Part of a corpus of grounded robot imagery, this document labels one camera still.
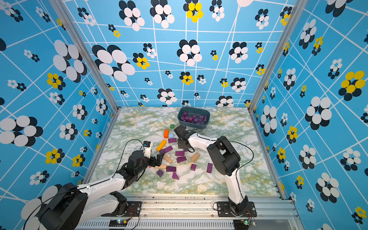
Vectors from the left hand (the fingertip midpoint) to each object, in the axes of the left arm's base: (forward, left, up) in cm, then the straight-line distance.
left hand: (159, 150), depth 87 cm
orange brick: (+17, -2, -7) cm, 19 cm away
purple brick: (+12, -6, -7) cm, 15 cm away
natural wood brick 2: (-1, -22, -7) cm, 23 cm away
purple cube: (-8, -21, -7) cm, 23 cm away
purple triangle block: (-13, -10, -7) cm, 18 cm away
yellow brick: (+8, +1, -8) cm, 12 cm away
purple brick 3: (-8, -7, -9) cm, 14 cm away
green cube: (+25, -5, -7) cm, 27 cm away
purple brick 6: (+5, -2, -8) cm, 10 cm away
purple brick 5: (+2, -12, -7) cm, 14 cm away
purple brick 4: (-2, -13, -8) cm, 15 cm away
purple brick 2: (-8, -31, -7) cm, 33 cm away
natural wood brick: (-2, -5, -7) cm, 9 cm away
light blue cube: (+16, -5, -7) cm, 18 cm away
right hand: (+10, -16, -8) cm, 20 cm away
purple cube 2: (-11, -1, -7) cm, 13 cm away
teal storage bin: (+32, -22, -5) cm, 39 cm away
